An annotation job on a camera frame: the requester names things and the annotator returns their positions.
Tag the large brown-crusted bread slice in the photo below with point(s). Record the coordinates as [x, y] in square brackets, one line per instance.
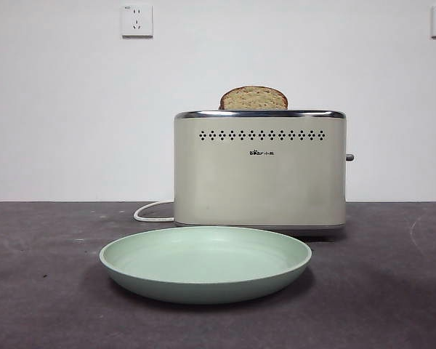
[253, 99]

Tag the pale green round plate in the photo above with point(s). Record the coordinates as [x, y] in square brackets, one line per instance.
[203, 261]

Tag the cream toaster with chrome top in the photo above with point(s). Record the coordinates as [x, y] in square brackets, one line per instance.
[258, 181]

